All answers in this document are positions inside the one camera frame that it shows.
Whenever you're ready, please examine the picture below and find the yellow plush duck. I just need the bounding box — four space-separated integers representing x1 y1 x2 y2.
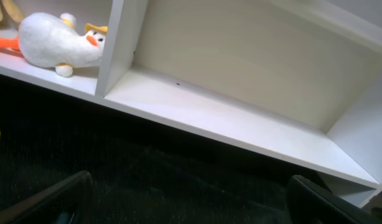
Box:
0 0 25 27

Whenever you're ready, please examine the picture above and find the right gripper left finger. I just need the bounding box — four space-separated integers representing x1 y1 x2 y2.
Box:
0 170 93 224

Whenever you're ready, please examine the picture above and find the white shelf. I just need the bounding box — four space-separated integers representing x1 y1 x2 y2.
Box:
0 0 382 208

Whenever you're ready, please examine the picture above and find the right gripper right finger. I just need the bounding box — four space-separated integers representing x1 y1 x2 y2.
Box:
286 174 382 224

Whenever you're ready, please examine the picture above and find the white plush duck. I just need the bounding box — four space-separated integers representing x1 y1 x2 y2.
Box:
0 11 109 78

